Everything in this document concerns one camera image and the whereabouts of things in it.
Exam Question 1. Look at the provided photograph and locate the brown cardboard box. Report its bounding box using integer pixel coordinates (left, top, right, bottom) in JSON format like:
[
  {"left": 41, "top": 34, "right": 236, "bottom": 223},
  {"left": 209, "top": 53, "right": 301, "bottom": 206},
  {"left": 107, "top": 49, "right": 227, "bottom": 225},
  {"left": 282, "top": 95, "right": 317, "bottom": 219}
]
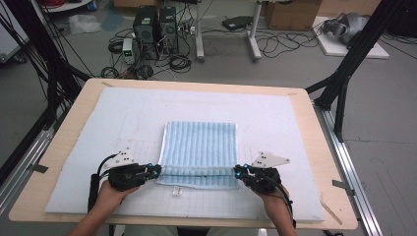
[{"left": 264, "top": 0, "right": 324, "bottom": 31}]

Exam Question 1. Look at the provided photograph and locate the black flat device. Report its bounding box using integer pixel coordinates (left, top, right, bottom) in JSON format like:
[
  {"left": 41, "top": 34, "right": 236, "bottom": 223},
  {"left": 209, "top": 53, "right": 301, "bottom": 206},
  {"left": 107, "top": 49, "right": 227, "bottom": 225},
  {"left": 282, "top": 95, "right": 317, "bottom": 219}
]
[{"left": 221, "top": 15, "right": 254, "bottom": 31}]

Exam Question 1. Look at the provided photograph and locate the white power supply box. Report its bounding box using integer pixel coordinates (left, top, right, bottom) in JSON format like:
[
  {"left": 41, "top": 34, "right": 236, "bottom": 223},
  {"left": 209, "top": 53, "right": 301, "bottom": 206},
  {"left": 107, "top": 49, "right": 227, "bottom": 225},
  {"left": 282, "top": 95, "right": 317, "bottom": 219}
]
[{"left": 122, "top": 37, "right": 137, "bottom": 65}]

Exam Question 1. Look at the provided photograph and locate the grey headset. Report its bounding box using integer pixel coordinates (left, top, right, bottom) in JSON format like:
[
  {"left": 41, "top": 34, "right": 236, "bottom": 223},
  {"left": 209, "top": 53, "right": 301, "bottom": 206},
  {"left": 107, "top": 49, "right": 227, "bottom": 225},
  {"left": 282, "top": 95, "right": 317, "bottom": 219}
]
[{"left": 322, "top": 12, "right": 371, "bottom": 45}]

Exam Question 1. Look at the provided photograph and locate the slim black computer tower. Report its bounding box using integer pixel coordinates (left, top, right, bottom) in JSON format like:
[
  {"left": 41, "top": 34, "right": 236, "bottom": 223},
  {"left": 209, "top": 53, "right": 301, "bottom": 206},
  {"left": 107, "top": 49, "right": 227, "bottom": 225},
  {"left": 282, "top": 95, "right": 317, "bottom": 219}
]
[{"left": 158, "top": 6, "right": 180, "bottom": 55}]

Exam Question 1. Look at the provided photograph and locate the white foam mat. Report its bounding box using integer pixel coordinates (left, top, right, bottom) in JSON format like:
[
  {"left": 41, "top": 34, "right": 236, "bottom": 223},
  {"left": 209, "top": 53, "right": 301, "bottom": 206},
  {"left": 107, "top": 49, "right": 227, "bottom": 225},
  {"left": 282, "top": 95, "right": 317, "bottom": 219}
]
[{"left": 43, "top": 87, "right": 326, "bottom": 223}]

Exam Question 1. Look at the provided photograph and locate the clear plastic bag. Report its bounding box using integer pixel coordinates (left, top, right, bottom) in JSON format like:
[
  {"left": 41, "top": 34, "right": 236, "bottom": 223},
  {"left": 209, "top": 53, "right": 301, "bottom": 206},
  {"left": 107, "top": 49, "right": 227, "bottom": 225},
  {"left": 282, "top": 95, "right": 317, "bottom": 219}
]
[{"left": 68, "top": 13, "right": 103, "bottom": 35}]

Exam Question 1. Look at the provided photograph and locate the person's left hand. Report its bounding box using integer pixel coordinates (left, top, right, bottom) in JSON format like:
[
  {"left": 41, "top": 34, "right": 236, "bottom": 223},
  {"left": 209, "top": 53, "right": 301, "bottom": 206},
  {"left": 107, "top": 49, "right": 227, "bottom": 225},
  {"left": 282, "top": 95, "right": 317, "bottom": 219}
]
[{"left": 97, "top": 180, "right": 139, "bottom": 211}]

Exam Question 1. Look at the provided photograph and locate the blue striped towel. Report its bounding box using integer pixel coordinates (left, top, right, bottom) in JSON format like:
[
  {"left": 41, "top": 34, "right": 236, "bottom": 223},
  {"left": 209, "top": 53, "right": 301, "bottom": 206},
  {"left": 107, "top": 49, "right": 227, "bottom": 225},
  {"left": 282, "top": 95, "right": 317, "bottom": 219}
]
[{"left": 156, "top": 120, "right": 240, "bottom": 197}]

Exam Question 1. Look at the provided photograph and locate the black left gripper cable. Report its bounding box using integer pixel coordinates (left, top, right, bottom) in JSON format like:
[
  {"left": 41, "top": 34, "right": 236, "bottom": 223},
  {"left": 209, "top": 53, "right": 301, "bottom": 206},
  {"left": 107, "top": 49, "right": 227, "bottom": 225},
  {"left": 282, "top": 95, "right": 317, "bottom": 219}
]
[{"left": 87, "top": 153, "right": 119, "bottom": 213}]

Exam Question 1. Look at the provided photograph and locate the tangle of black cables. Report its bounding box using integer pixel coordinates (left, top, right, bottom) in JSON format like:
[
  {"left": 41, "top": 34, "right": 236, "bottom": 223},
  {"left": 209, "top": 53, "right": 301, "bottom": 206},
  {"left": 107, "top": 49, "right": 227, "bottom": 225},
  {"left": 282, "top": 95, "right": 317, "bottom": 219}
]
[{"left": 255, "top": 28, "right": 321, "bottom": 60}]

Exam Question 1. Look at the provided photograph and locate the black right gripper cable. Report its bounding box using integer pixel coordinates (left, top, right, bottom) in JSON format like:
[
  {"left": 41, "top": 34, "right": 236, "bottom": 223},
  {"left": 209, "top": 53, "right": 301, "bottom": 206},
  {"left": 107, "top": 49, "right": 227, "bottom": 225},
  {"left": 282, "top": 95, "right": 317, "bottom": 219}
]
[{"left": 262, "top": 175, "right": 298, "bottom": 229}]

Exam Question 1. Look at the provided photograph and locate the large black computer tower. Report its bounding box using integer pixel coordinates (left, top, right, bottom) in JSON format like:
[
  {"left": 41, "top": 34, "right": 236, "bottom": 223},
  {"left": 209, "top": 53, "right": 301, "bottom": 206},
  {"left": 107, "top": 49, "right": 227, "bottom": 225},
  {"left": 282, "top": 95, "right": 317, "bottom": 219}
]
[{"left": 132, "top": 5, "right": 161, "bottom": 61}]

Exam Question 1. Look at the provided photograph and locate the black tape strip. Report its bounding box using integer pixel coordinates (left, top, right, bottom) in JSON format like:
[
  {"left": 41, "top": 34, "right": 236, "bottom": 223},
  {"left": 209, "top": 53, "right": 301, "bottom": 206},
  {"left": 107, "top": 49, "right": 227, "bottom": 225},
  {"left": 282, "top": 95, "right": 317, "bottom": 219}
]
[
  {"left": 331, "top": 179, "right": 356, "bottom": 198},
  {"left": 28, "top": 162, "right": 49, "bottom": 174}
]

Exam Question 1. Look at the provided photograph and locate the pale tape strip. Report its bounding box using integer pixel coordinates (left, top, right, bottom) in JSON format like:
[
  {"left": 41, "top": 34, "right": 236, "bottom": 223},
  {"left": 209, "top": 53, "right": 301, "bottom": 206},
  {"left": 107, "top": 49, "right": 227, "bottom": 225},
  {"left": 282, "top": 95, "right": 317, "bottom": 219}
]
[{"left": 320, "top": 200, "right": 344, "bottom": 227}]

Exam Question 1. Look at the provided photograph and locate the coiled black cable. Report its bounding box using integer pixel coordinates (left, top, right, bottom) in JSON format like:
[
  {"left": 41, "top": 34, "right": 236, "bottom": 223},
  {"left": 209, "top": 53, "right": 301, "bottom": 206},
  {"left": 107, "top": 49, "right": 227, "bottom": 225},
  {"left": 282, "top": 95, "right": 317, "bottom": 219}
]
[{"left": 168, "top": 53, "right": 193, "bottom": 74}]

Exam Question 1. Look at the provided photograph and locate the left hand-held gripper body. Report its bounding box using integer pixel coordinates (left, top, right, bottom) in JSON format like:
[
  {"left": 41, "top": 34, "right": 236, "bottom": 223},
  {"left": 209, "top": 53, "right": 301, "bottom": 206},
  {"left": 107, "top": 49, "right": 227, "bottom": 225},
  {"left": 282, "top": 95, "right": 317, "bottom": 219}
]
[{"left": 103, "top": 147, "right": 149, "bottom": 193}]

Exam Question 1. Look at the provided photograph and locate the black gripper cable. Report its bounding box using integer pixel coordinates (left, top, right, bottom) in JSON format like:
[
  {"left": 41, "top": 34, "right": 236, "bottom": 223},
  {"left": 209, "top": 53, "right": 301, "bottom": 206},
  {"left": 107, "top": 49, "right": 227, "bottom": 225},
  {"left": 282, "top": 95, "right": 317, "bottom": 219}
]
[
  {"left": 87, "top": 153, "right": 119, "bottom": 213},
  {"left": 262, "top": 175, "right": 298, "bottom": 229}
]

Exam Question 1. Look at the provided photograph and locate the white desk leg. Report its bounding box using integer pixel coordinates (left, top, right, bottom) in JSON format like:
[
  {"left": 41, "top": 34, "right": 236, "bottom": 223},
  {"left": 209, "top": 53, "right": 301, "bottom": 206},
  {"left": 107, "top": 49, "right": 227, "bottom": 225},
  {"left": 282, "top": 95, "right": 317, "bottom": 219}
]
[
  {"left": 247, "top": 0, "right": 264, "bottom": 63},
  {"left": 195, "top": 0, "right": 206, "bottom": 63}
]

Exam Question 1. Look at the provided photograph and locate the white floor board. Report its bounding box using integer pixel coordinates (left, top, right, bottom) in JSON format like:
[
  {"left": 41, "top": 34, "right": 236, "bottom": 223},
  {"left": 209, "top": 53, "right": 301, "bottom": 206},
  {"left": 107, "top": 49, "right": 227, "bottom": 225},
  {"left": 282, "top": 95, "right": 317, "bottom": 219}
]
[{"left": 311, "top": 16, "right": 390, "bottom": 60}]

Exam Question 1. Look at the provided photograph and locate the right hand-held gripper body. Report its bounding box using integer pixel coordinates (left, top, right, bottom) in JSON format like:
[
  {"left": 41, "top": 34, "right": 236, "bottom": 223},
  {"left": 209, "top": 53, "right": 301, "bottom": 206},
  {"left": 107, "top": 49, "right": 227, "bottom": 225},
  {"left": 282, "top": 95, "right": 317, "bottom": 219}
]
[{"left": 247, "top": 150, "right": 291, "bottom": 195}]

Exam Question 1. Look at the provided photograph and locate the black metal frame stand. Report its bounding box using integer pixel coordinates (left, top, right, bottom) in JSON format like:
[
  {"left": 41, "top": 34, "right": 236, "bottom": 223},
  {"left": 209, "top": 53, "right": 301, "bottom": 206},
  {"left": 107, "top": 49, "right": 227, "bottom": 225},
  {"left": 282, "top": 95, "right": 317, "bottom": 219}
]
[
  {"left": 0, "top": 0, "right": 93, "bottom": 130},
  {"left": 304, "top": 0, "right": 408, "bottom": 143}
]

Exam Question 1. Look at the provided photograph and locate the person's right hand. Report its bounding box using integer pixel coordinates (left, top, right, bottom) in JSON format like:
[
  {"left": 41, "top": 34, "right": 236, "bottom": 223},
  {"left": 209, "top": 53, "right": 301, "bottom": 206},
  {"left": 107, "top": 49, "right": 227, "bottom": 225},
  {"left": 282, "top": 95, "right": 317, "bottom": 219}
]
[{"left": 255, "top": 185, "right": 291, "bottom": 214}]

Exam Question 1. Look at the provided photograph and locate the aluminium rail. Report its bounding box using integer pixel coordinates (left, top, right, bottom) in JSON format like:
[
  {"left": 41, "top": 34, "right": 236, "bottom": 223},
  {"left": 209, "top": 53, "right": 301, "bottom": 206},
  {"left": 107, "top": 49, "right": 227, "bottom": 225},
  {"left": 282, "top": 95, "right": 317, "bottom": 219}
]
[
  {"left": 0, "top": 107, "right": 67, "bottom": 214},
  {"left": 313, "top": 102, "right": 384, "bottom": 236}
]

